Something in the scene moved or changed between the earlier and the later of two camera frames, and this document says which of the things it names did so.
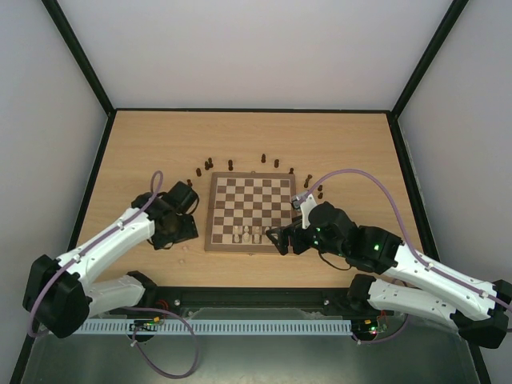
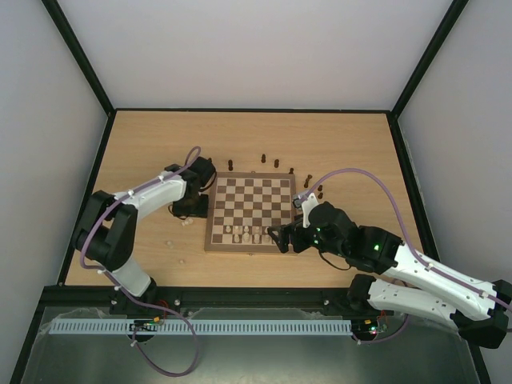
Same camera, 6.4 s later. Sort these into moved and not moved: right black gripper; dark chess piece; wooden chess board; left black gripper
Moved: left black gripper
Not moved: right black gripper; dark chess piece; wooden chess board
